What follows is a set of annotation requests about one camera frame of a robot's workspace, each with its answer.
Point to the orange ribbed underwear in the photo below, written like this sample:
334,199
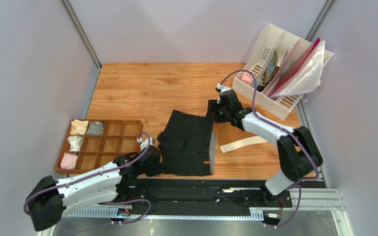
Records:
230,138

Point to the white plastic file rack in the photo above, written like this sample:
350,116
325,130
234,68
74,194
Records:
271,37

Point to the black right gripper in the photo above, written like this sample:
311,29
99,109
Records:
215,111

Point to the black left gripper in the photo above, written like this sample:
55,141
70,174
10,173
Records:
158,169

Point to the white rolled underwear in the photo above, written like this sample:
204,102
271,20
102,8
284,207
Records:
75,143

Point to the grey rolled underwear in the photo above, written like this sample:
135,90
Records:
95,128

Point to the right aluminium corner post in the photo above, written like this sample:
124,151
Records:
320,19

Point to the left aluminium corner post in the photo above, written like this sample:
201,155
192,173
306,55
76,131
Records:
72,15

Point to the clear bubble plastic folder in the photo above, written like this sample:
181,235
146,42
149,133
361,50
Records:
308,76

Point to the black striped underwear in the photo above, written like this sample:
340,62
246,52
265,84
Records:
184,145

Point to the pink rolled underwear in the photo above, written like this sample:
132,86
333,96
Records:
68,161

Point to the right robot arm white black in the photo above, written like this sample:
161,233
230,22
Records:
297,150

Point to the illustrated booklet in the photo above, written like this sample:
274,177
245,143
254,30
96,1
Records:
271,66

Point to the red plastic folder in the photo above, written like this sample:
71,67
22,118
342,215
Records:
293,61

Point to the aluminium corner post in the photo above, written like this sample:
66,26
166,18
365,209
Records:
72,15
320,19

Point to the cream rolled underwear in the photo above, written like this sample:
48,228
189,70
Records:
79,127

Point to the aluminium rail frame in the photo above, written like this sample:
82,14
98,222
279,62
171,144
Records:
305,199

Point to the pink sticky note pad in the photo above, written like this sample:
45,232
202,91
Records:
246,78

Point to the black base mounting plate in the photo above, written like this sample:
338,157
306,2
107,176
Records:
200,197

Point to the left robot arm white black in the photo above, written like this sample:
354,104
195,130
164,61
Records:
51,200

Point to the wooden compartment tray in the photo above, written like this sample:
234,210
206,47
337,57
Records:
119,138

